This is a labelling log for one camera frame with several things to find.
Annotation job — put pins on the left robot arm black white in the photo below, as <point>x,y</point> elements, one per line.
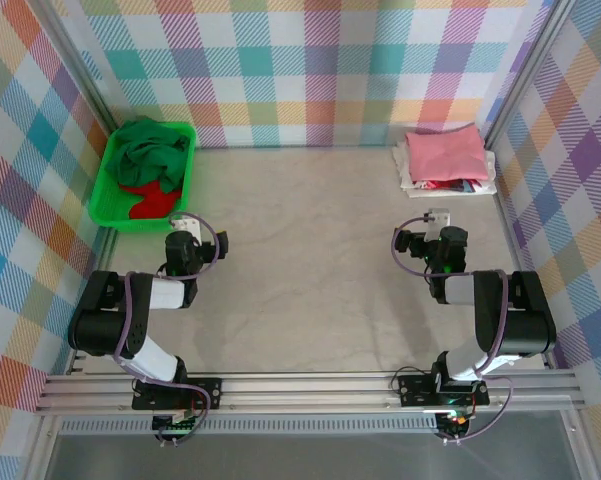
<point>100,330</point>

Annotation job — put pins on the grey metal panel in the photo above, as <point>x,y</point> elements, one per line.
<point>305,457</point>

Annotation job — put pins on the aluminium frame post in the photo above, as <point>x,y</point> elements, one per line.
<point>525,75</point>
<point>75,65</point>

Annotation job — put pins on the colourful printed folded t-shirt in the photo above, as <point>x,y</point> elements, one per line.
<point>450,185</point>

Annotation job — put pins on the green plastic basket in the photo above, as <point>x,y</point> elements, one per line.
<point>100,205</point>

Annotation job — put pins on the aluminium side frame rail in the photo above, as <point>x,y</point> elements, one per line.
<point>547,362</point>
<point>78,358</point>

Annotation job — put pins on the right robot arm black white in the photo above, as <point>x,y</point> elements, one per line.
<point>525,330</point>

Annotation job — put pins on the green t-shirt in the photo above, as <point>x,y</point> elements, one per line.
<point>145,155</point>

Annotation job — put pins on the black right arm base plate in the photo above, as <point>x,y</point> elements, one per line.
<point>412,392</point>

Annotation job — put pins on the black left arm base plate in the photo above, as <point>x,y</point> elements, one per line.
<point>210,392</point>

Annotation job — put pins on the pink folded t-shirt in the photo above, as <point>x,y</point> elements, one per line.
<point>445,152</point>

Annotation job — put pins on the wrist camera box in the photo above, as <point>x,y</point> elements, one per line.
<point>439,220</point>
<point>187,227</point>

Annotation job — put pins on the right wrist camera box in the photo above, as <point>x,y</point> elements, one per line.
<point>439,220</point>

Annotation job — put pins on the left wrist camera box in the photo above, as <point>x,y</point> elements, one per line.
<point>187,227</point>

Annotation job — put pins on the aluminium mounting rail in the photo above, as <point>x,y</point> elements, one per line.
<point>305,390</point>

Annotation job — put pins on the red t-shirt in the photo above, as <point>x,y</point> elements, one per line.
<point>152,205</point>

